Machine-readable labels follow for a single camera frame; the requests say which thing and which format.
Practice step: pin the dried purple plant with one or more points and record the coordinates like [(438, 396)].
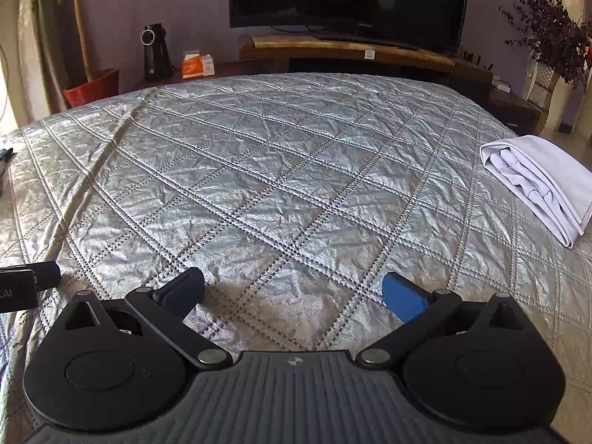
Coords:
[(550, 32)]

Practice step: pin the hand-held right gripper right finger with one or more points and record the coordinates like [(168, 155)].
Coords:
[(403, 298)]

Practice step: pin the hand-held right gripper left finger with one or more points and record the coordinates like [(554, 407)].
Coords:
[(182, 292)]

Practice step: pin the small white box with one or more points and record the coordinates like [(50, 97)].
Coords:
[(502, 86)]

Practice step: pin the row of small dark bottles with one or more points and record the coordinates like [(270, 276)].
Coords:
[(471, 58)]

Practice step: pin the small dark object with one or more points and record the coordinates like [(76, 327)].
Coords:
[(5, 152)]

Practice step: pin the silver quilted bedspread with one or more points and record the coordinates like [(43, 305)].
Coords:
[(277, 171)]

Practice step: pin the long window curtain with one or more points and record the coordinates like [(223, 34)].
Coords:
[(41, 55)]

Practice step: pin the orange tissue pack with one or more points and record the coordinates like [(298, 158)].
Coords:
[(194, 68)]

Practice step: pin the green indoor tree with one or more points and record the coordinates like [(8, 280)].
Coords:
[(82, 32)]

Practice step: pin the folded white cloth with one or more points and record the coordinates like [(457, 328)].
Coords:
[(532, 180)]

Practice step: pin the dark wooden low cabinet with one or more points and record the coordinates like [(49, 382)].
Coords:
[(515, 111)]

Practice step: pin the wooden television riser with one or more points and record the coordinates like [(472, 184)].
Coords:
[(300, 48)]

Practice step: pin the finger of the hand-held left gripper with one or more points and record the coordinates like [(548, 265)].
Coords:
[(47, 274)]

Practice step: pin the black cylindrical appliance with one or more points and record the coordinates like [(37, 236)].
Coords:
[(157, 60)]

